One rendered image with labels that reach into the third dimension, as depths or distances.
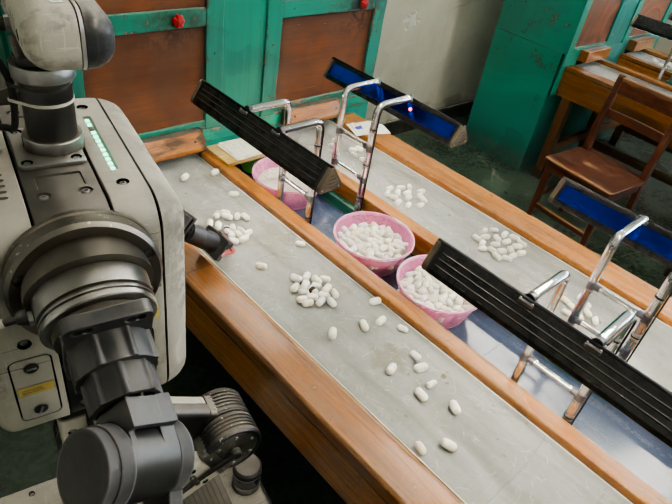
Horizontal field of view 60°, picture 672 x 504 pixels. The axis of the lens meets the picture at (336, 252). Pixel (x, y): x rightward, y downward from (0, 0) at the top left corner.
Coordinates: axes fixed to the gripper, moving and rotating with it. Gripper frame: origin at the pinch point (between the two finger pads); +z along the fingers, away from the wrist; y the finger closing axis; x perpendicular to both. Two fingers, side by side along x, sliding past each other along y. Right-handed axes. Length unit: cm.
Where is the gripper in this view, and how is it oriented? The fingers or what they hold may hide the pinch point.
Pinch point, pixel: (232, 251)
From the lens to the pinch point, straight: 174.3
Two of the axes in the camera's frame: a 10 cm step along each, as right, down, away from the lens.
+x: -5.8, 8.1, 0.6
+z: 4.7, 2.7, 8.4
